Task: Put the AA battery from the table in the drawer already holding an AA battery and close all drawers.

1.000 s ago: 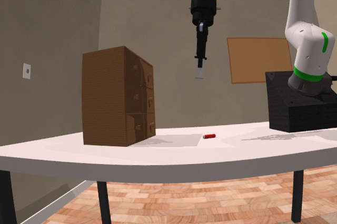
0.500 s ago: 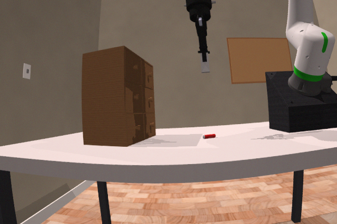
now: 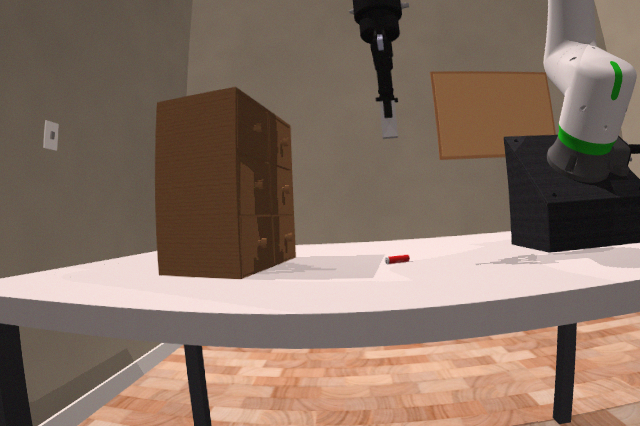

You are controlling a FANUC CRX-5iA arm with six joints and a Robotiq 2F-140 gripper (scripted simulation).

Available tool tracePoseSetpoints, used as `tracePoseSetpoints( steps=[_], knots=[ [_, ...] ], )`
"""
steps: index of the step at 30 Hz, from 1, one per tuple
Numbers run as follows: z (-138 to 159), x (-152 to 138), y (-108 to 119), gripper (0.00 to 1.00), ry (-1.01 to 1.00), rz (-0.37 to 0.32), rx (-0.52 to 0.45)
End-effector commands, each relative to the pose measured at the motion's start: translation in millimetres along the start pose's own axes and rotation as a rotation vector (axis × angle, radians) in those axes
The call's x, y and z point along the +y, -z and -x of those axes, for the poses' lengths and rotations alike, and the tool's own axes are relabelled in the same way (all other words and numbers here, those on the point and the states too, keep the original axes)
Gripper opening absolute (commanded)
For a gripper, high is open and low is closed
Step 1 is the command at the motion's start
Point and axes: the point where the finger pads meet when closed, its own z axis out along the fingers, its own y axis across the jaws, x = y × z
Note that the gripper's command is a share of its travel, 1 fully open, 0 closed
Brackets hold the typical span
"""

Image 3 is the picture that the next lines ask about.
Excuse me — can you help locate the brown wooden chest of drawers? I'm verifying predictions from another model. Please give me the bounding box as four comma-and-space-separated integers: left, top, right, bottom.
155, 87, 296, 279

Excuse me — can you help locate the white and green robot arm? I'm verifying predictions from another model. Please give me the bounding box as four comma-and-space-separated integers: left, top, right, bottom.
349, 0, 640, 183

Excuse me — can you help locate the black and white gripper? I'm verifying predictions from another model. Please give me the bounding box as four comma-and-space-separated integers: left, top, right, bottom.
359, 11, 400, 139

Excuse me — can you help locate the brown wooden drawer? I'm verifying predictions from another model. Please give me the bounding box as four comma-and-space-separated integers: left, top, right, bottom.
239, 217, 274, 275
237, 154, 270, 211
270, 165, 293, 211
237, 94, 268, 159
269, 115, 291, 167
272, 216, 296, 263

